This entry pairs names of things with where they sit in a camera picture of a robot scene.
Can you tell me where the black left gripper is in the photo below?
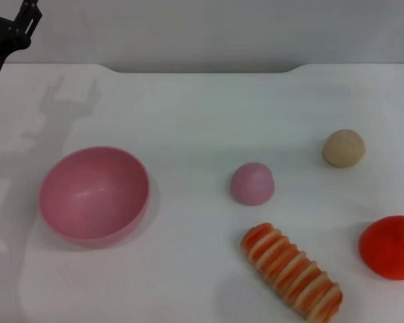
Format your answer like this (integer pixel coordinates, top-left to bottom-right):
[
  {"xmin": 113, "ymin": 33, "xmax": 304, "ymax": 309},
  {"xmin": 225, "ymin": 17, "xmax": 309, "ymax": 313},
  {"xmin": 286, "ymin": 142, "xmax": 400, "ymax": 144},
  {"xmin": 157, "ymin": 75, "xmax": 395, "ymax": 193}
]
[{"xmin": 0, "ymin": 0, "xmax": 43, "ymax": 96}]

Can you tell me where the pink plastic bowl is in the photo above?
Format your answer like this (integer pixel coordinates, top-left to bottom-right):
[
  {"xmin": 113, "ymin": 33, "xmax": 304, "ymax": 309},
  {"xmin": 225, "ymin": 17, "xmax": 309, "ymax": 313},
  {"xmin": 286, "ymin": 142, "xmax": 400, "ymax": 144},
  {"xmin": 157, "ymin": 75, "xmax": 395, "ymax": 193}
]
[{"xmin": 38, "ymin": 145, "xmax": 151, "ymax": 250}]

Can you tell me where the pink toy peach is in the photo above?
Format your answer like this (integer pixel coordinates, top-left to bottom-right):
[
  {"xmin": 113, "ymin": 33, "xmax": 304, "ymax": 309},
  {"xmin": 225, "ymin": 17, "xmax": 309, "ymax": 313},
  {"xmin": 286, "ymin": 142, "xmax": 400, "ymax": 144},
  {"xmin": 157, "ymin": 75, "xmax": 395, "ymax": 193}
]
[{"xmin": 230, "ymin": 162, "xmax": 276, "ymax": 207}]

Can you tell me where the beige round toy bun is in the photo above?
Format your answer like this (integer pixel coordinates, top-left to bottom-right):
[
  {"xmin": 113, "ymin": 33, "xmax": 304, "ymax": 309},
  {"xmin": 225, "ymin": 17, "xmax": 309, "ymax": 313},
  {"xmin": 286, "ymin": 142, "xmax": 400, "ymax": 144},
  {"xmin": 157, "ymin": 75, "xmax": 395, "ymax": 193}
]
[{"xmin": 321, "ymin": 129, "xmax": 366, "ymax": 168}]

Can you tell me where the orange striped toy bread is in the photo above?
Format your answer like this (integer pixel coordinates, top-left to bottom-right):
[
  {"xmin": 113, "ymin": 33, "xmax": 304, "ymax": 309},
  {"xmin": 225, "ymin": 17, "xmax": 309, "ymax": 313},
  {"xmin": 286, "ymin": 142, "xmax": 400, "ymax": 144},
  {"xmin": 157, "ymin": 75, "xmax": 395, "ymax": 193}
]
[{"xmin": 240, "ymin": 222, "xmax": 343, "ymax": 322}]

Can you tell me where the red orange toy tomato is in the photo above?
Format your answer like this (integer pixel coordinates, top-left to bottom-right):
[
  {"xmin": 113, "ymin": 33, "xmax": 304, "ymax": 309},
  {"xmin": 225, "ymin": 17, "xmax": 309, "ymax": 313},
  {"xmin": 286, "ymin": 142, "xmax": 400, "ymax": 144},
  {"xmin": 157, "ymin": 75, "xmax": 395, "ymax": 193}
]
[{"xmin": 359, "ymin": 215, "xmax": 404, "ymax": 281}]

